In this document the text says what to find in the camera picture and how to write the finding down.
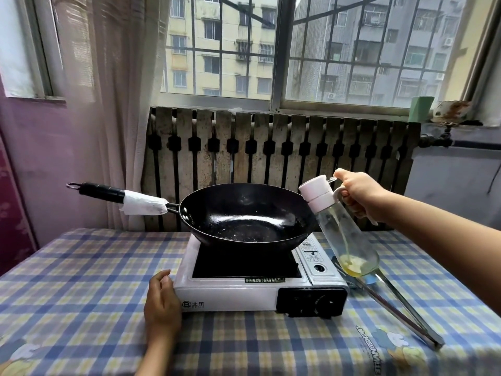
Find person's right hand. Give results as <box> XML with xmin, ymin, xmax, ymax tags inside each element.
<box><xmin>333</xmin><ymin>168</ymin><xmax>394</xmax><ymax>226</ymax></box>

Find person's left hand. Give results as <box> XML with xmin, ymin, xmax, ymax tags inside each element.
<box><xmin>144</xmin><ymin>269</ymin><xmax>183</xmax><ymax>342</ymax></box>

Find clear oil bottle white cap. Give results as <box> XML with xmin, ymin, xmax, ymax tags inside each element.
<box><xmin>298</xmin><ymin>175</ymin><xmax>380</xmax><ymax>278</ymax></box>

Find person's right forearm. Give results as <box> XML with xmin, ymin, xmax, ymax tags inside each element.
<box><xmin>377</xmin><ymin>191</ymin><xmax>501</xmax><ymax>307</ymax></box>

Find person's left forearm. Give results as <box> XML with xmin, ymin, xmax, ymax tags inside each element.
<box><xmin>134</xmin><ymin>336</ymin><xmax>183</xmax><ymax>376</ymax></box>

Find white portable gas stove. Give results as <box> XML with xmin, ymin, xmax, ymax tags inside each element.
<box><xmin>173</xmin><ymin>230</ymin><xmax>350</xmax><ymax>319</ymax></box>

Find old cast iron radiator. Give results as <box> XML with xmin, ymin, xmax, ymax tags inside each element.
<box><xmin>140</xmin><ymin>106</ymin><xmax>422</xmax><ymax>232</ymax></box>

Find white paper towel wrap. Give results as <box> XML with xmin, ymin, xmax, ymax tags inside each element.
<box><xmin>119</xmin><ymin>189</ymin><xmax>168</xmax><ymax>217</ymax></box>

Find blue yellow checked tablecloth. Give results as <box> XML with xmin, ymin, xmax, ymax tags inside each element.
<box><xmin>0</xmin><ymin>227</ymin><xmax>501</xmax><ymax>376</ymax></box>

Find radiator pipe valve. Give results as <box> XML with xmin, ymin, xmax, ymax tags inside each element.
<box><xmin>418</xmin><ymin>124</ymin><xmax>455</xmax><ymax>150</ymax></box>

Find green cup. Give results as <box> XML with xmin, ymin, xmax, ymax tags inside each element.
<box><xmin>407</xmin><ymin>96</ymin><xmax>435</xmax><ymax>124</ymax></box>

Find patterned ceramic bowl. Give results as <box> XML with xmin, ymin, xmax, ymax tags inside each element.
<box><xmin>431</xmin><ymin>100</ymin><xmax>471</xmax><ymax>124</ymax></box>

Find grey apartment building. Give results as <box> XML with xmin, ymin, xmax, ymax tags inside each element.
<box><xmin>287</xmin><ymin>0</ymin><xmax>468</xmax><ymax>109</ymax></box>

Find dark horizontal pipe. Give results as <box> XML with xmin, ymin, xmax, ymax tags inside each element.
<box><xmin>452</xmin><ymin>140</ymin><xmax>501</xmax><ymax>151</ymax></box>

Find large window with metal bars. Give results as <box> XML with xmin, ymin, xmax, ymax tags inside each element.
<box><xmin>158</xmin><ymin>0</ymin><xmax>486</xmax><ymax>116</ymax></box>

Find metal kitchen tongs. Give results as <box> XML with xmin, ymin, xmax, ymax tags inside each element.
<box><xmin>333</xmin><ymin>256</ymin><xmax>446</xmax><ymax>351</ymax></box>

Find purple patterned curtain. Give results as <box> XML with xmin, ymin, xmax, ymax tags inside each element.
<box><xmin>0</xmin><ymin>131</ymin><xmax>38</xmax><ymax>277</ymax></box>

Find sheer beige curtain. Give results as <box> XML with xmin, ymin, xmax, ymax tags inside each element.
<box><xmin>50</xmin><ymin>0</ymin><xmax>171</xmax><ymax>232</ymax></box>

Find yellow apartment building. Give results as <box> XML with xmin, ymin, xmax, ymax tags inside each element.
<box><xmin>164</xmin><ymin>0</ymin><xmax>278</xmax><ymax>99</ymax></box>

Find small side window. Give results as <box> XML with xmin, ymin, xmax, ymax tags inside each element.
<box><xmin>0</xmin><ymin>0</ymin><xmax>66</xmax><ymax>103</ymax></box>

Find black wok with handle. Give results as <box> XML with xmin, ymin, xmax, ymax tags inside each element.
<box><xmin>66</xmin><ymin>182</ymin><xmax>318</xmax><ymax>255</ymax></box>

